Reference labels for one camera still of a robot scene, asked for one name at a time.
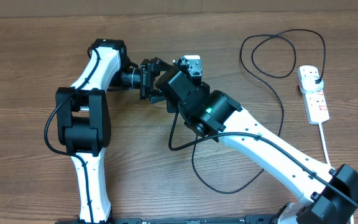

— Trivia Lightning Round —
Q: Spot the black USB charging cable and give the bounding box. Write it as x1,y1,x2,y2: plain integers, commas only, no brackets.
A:
191,29,326,195

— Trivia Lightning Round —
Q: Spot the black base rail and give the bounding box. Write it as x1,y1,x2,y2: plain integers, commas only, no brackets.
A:
54,213,282,224

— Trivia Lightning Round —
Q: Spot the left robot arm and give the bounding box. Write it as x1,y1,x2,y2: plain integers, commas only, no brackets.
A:
53,39,171,223

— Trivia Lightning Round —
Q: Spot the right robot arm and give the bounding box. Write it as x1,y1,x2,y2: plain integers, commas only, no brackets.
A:
155,68,358,223

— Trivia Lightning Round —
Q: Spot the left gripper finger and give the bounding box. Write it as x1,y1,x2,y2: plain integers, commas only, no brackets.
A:
149,89,166,104
154,57,173,73

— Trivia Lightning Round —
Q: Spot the white power strip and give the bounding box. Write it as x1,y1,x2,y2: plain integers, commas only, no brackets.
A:
297,65,329,124

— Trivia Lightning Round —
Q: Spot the white charger plug adapter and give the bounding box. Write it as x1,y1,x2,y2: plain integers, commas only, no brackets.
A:
299,77,324,94

